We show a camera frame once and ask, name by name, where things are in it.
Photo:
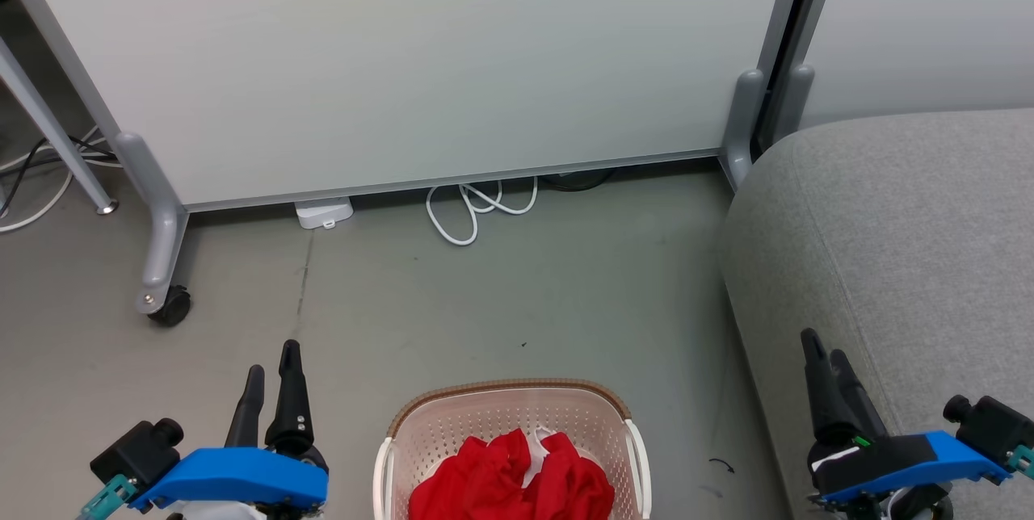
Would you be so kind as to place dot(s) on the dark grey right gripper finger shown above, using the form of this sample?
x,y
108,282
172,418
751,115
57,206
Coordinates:
x,y
820,391
858,411

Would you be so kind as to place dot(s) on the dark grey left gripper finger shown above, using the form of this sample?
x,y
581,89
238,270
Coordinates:
x,y
246,415
291,399

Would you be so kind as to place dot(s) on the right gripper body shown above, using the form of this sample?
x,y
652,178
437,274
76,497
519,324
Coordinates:
x,y
905,459

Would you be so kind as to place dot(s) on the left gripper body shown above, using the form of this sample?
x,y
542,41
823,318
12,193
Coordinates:
x,y
242,475

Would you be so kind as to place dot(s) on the red cloth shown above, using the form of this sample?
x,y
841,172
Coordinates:
x,y
485,480

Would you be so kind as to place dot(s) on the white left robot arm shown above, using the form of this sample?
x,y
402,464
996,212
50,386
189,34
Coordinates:
x,y
218,513

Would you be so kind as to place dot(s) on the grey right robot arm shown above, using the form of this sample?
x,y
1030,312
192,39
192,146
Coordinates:
x,y
921,505

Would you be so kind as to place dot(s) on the grey fabric sofa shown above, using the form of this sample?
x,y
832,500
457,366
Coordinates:
x,y
888,262

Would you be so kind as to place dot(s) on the black caster wheel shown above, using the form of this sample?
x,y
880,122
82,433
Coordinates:
x,y
171,308

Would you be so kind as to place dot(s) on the beige perforated laundry basket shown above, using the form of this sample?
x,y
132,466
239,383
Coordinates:
x,y
452,431

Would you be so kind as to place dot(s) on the white power adapter box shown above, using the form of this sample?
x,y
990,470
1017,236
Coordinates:
x,y
323,213

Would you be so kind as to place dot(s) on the grey table leg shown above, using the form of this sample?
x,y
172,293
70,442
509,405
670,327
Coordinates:
x,y
48,124

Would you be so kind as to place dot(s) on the large white partition panel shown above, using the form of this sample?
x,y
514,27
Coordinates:
x,y
404,60

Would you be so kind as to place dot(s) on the narrow white partition panel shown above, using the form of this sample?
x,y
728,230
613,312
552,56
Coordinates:
x,y
929,19

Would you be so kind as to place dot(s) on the right wrist camera unit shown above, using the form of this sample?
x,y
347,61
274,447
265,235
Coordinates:
x,y
989,427

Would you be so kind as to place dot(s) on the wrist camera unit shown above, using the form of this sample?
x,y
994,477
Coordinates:
x,y
137,451
989,427

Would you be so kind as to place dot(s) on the left wrist camera unit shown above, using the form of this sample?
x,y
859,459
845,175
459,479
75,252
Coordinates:
x,y
137,451

